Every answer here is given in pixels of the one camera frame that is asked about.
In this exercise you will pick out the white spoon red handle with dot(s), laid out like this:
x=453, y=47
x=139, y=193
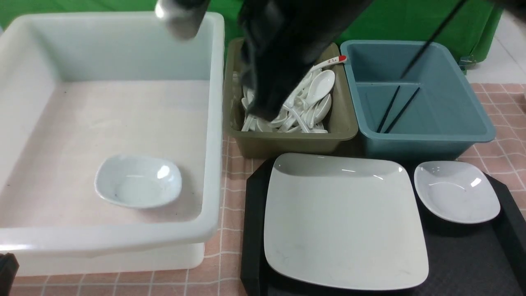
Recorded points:
x=332, y=61

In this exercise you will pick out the small white bowl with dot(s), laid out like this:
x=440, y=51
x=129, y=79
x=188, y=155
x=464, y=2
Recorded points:
x=138, y=181
x=456, y=191

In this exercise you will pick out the black object bottom left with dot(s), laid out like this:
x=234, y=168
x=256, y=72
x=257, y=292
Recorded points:
x=8, y=269

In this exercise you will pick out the blue plastic bin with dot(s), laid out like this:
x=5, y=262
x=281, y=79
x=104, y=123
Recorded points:
x=443, y=121

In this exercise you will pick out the large white plastic tub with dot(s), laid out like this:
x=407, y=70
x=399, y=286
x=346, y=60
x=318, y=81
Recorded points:
x=79, y=89

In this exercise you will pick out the white ceramic soup spoon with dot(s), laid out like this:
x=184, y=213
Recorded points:
x=250, y=121

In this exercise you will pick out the pink checkered tablecloth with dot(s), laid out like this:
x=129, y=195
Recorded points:
x=218, y=275

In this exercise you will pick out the large white square plate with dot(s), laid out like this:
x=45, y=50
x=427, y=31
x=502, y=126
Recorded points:
x=344, y=223

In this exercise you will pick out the black plastic serving tray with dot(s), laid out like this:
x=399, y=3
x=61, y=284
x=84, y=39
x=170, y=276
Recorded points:
x=473, y=260

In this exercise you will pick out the pile of white spoons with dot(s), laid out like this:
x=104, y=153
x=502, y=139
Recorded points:
x=298, y=119

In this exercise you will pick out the white spoon right top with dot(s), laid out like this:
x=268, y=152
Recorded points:
x=312, y=89

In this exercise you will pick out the black chopstick gold tip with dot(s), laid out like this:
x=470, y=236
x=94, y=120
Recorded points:
x=386, y=113

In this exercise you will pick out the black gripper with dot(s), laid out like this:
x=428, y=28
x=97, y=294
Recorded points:
x=282, y=41

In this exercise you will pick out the olive green plastic bin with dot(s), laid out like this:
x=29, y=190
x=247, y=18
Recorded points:
x=340, y=121

